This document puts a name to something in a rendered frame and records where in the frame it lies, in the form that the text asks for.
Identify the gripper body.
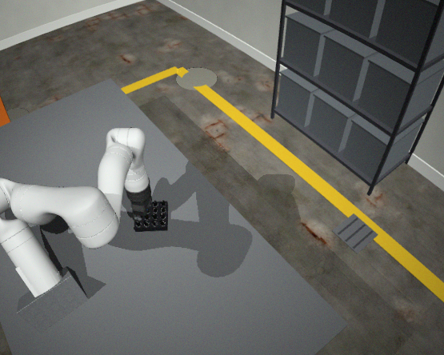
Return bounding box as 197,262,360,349
124,172,152,216

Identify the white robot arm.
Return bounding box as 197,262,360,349
0,128,146,297

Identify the black knob box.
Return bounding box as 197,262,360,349
134,201,168,232

